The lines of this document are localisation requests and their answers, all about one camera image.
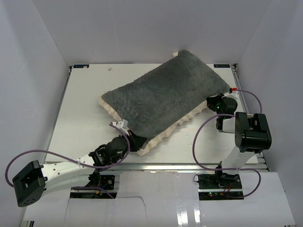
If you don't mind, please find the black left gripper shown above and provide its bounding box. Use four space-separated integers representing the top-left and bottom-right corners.
112 130 146 163

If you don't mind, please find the grey and cream pillowcase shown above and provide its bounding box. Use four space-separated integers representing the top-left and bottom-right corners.
98 50 230 156

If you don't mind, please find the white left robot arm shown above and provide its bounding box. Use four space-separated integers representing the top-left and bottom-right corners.
12 131 147 207

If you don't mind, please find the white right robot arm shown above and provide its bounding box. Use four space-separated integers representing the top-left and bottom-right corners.
206 94 272 189

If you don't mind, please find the blue right corner label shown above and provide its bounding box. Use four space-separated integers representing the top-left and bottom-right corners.
214 64 230 68

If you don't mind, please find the blue corner label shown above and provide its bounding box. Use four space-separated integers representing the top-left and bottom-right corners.
73 64 89 69
214 64 230 68

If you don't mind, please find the blue left corner label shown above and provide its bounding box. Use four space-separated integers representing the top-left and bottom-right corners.
73 64 89 69

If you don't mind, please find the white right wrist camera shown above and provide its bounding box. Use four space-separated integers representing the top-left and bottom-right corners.
229 87 239 100

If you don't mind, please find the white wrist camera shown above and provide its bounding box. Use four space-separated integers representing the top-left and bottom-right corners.
110 119 128 131
229 87 239 100

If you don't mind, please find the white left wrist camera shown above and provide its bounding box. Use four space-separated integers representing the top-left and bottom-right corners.
110 119 128 131

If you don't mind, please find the aluminium front table rail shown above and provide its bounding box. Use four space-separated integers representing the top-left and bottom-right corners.
109 163 267 172

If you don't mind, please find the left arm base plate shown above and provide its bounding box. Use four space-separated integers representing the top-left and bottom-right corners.
70 174 118 199

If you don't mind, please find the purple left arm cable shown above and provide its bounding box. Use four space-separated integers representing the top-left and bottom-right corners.
5 122 130 199

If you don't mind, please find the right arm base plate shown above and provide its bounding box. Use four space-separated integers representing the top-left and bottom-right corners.
193 173 244 201

